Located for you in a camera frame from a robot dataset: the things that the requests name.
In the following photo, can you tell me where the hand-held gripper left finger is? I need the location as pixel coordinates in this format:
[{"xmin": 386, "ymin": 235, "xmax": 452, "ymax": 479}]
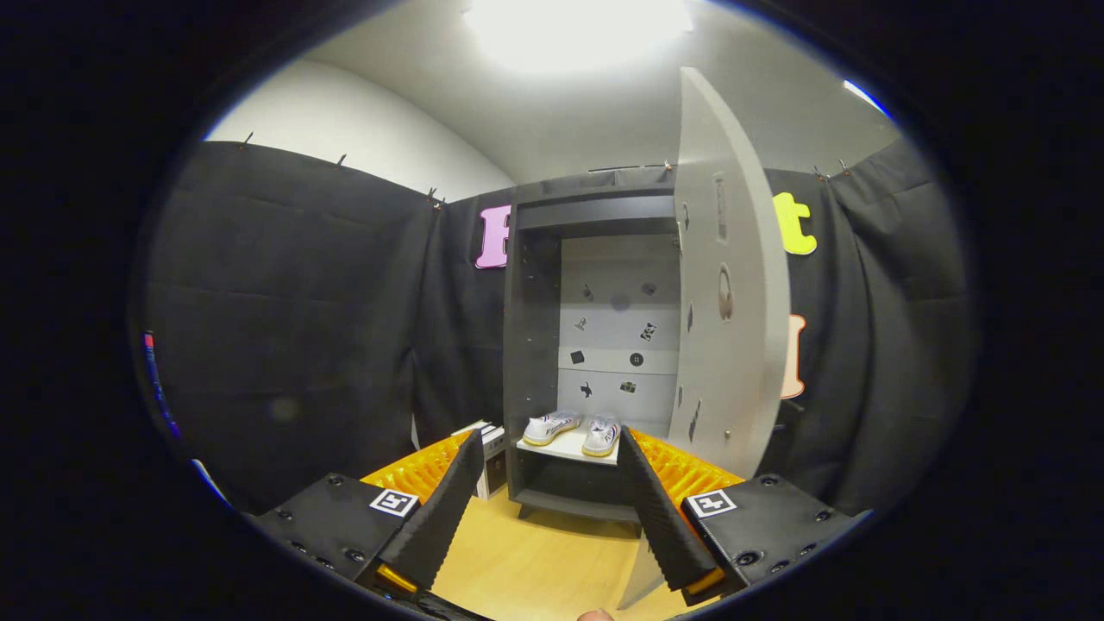
[{"xmin": 246, "ymin": 429, "xmax": 486, "ymax": 605}]

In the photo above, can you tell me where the white book with dark cover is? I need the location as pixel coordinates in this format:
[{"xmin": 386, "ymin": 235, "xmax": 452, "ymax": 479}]
[{"xmin": 473, "ymin": 424, "xmax": 510, "ymax": 502}]

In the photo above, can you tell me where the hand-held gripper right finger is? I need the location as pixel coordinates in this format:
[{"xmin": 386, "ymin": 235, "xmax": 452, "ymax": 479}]
[{"xmin": 617, "ymin": 426, "xmax": 872, "ymax": 609}]

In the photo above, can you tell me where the narrow ceiling light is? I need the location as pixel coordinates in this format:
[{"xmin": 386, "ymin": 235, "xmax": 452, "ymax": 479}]
[{"xmin": 843, "ymin": 79, "xmax": 894, "ymax": 117}]

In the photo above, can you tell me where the white shoe with striped side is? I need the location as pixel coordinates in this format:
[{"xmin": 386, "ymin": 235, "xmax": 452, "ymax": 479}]
[
  {"xmin": 581, "ymin": 415, "xmax": 623, "ymax": 459},
  {"xmin": 522, "ymin": 411, "xmax": 582, "ymax": 448}
]

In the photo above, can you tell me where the large ceiling light panel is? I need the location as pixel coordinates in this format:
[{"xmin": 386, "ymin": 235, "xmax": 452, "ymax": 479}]
[{"xmin": 461, "ymin": 0, "xmax": 695, "ymax": 74}]

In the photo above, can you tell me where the dark grey shoe cabinet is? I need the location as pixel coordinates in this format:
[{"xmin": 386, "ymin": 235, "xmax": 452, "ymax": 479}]
[{"xmin": 502, "ymin": 181, "xmax": 684, "ymax": 527}]

